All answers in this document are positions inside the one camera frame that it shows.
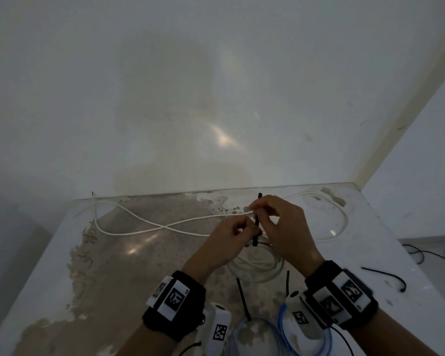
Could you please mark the person's right hand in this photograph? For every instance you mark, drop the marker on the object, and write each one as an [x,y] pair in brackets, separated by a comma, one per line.
[293,233]

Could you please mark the person's left hand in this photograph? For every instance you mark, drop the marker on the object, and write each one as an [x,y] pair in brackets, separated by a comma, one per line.
[218,248]

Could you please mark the black zip tie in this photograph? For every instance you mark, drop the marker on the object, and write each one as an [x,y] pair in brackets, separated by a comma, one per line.
[256,240]
[382,272]
[243,300]
[287,283]

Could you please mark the person's right forearm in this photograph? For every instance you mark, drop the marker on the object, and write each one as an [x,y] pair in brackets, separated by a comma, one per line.
[396,333]

